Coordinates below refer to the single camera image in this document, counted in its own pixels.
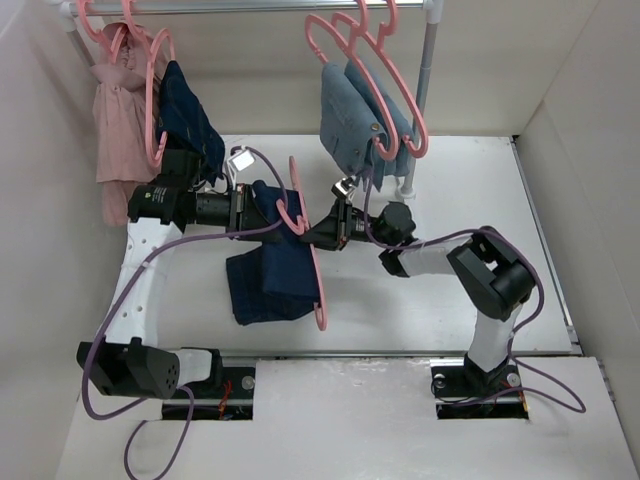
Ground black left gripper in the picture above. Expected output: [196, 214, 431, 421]
[185, 181, 281, 240]

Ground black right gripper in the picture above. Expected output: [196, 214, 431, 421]
[300, 201, 393, 253]

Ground dark blue denim trousers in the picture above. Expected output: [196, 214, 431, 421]
[224, 179, 326, 327]

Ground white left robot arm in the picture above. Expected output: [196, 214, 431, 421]
[76, 150, 275, 399]

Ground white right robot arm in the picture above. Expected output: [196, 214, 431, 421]
[301, 200, 537, 396]

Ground pink hanger light jeans left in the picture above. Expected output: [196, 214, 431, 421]
[304, 12, 399, 161]

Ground pink hanger light jeans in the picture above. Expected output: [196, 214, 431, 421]
[304, 12, 399, 161]
[330, 0, 429, 159]

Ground pink hanger light jeans right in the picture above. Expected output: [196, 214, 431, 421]
[330, 0, 429, 159]

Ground pink hanger with dark shorts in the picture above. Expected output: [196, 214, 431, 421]
[121, 0, 176, 168]

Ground pink hanger with skirt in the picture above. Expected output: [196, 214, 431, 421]
[75, 0, 128, 65]

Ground light blue jeans right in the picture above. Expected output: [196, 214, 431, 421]
[343, 59, 416, 192]

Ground light blue jeans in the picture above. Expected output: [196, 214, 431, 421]
[343, 59, 416, 192]
[319, 63, 386, 176]

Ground light blue jeans left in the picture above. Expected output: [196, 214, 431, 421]
[319, 63, 386, 176]

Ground dark denim hanging shorts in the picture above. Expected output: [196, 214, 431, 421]
[155, 60, 225, 184]

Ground pink pleated skirt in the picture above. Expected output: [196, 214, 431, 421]
[91, 22, 159, 226]

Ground silver clothes rack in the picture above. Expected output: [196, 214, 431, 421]
[47, 0, 445, 200]

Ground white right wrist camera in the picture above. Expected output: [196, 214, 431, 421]
[331, 176, 357, 203]

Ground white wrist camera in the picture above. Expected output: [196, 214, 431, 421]
[224, 146, 255, 186]
[331, 176, 357, 203]

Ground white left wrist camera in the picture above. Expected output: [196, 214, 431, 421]
[224, 146, 255, 186]

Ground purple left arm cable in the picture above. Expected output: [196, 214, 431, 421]
[82, 144, 289, 480]

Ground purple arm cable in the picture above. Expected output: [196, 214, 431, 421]
[82, 144, 289, 480]
[362, 167, 587, 415]

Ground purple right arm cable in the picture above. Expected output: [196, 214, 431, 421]
[362, 167, 587, 415]

